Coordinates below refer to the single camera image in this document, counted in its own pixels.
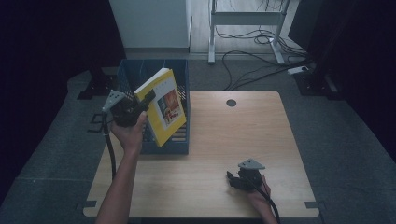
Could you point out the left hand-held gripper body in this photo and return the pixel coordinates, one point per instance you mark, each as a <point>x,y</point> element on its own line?
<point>123,113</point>

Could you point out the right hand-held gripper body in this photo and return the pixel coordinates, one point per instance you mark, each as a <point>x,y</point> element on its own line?
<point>250,177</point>

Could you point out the blue file rack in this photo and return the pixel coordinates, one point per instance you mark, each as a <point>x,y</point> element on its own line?
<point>137,74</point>

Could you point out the yellow book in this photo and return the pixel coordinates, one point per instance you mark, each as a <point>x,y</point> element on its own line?
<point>166,124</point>

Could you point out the person's right hand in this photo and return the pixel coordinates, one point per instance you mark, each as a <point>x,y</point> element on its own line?
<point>258,199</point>

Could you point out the person's left hand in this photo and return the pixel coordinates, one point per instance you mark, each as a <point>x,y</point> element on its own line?
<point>130,137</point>

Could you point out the black stand base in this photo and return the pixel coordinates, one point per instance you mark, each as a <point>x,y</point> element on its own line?
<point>98,85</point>
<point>314,84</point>

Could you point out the dark round table grommet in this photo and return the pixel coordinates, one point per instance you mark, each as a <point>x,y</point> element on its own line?
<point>231,103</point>

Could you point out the white cabinet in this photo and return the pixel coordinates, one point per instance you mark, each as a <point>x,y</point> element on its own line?
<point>149,21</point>

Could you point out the dark curtain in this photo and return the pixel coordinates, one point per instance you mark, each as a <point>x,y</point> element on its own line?
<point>358,46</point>
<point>37,62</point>

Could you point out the white power strip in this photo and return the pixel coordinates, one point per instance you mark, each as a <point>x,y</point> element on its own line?
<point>297,70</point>

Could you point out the black table edge bracket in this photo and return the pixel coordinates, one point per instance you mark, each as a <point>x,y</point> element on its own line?
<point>95,123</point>

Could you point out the grey table corner bracket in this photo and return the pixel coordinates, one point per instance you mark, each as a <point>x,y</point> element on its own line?
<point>89,204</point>

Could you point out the white desk frame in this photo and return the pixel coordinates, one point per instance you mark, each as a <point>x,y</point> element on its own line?
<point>246,18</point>

